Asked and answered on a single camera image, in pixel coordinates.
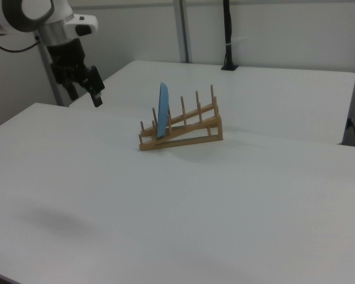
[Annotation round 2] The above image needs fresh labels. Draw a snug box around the black power cable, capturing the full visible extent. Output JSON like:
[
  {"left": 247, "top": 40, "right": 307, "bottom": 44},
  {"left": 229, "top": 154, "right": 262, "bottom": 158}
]
[{"left": 346, "top": 118, "right": 355, "bottom": 147}]

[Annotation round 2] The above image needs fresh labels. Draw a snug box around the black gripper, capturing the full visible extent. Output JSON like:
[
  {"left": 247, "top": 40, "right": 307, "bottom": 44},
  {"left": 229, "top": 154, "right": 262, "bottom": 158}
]
[{"left": 46, "top": 37, "right": 105, "bottom": 108}]

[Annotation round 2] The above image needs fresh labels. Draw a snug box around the grey vertical frame post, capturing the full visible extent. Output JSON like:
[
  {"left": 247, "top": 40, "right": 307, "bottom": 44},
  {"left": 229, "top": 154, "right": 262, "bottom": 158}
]
[{"left": 34, "top": 34, "right": 66, "bottom": 107}]

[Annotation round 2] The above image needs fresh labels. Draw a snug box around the blue plastic plate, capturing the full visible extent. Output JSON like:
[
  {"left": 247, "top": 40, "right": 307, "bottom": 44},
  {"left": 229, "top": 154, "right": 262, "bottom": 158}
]
[{"left": 156, "top": 82, "right": 171, "bottom": 140}]

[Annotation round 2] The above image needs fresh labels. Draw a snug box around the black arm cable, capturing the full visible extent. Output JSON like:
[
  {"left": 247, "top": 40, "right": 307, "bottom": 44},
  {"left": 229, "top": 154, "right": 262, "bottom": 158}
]
[{"left": 0, "top": 31, "right": 44, "bottom": 54}]

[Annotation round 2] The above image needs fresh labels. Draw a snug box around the aluminium frame post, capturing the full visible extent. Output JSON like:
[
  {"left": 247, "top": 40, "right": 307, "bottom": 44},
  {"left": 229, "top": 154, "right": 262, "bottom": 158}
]
[{"left": 173, "top": 0, "right": 193, "bottom": 64}]

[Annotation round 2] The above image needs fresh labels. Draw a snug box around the black pole with base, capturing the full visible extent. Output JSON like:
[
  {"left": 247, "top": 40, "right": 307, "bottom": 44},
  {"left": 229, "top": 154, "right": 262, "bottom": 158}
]
[{"left": 221, "top": 0, "right": 240, "bottom": 72}]

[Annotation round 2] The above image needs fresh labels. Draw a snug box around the wooden plate rack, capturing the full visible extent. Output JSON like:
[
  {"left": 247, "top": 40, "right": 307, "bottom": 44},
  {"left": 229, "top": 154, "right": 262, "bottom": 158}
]
[{"left": 138, "top": 84, "right": 224, "bottom": 152}]

